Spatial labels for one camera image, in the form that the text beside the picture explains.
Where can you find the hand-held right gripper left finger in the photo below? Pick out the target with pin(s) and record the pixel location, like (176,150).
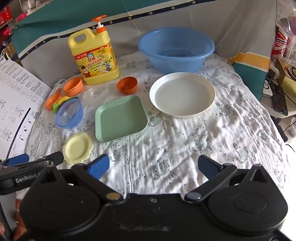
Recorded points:
(99,165)

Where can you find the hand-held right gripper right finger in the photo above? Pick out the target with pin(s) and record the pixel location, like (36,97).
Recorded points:
(207,165)

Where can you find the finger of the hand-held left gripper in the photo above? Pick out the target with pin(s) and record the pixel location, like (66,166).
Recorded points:
(54,158)
(17,159)

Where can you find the small yellow scalloped plate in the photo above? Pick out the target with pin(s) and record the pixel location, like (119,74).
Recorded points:
(77,147)

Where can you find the blue transparent bowl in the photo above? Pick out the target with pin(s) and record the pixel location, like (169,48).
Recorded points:
(69,113)

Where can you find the green square plate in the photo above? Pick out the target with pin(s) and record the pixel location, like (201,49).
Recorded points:
(120,118)

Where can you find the clear plastic bowl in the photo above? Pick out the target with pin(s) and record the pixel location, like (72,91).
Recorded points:
(94,95)

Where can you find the white round plate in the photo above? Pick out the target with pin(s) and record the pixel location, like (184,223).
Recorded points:
(182,95)

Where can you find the small orange bowl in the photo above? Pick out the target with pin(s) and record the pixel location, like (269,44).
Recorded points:
(127,87)

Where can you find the white cat-print cloth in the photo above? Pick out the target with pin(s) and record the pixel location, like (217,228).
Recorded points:
(185,143)

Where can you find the green toy vegetable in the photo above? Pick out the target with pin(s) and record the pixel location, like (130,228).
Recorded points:
(56,108)

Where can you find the orange ladle bowl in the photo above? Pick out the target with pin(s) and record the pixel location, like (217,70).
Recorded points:
(52,100)

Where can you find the toy banana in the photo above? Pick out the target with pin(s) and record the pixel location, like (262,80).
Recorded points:
(63,99)

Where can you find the white instruction sheet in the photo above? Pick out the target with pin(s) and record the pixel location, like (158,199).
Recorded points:
(18,92)

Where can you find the orange toy pot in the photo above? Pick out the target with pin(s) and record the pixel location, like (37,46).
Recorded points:
(74,87)

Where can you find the black tablet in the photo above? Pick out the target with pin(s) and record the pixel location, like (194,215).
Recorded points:
(277,97)

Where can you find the blue plastic basin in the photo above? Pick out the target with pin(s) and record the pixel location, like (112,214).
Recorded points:
(175,62)

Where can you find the yellow detergent pump bottle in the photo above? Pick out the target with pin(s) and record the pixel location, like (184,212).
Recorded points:
(97,58)

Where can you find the metal clip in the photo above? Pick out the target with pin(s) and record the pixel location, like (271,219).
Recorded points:
(12,26)

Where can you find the red flag-print bag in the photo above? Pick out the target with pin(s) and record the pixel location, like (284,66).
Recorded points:
(279,41)

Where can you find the cluttered shelf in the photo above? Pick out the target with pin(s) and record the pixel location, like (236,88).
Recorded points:
(9,11)

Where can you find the teal grey star-striped sheet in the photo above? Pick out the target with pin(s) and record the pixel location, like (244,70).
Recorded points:
(185,14)

